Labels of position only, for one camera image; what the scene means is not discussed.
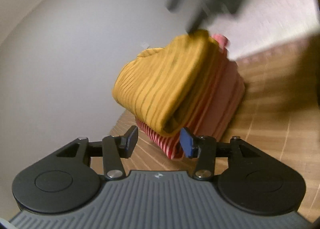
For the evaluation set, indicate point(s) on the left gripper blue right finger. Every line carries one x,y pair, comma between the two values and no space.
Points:
189,143

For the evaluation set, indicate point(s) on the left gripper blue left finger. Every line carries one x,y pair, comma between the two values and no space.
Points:
128,142

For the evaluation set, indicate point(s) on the yellow striped shirt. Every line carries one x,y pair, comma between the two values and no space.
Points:
163,87

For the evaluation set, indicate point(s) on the red striped folded garment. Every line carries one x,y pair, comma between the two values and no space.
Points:
171,145

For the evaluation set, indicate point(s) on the pink folded garment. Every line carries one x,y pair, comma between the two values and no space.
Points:
223,98

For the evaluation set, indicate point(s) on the bamboo bed mat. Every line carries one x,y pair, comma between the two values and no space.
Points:
279,112

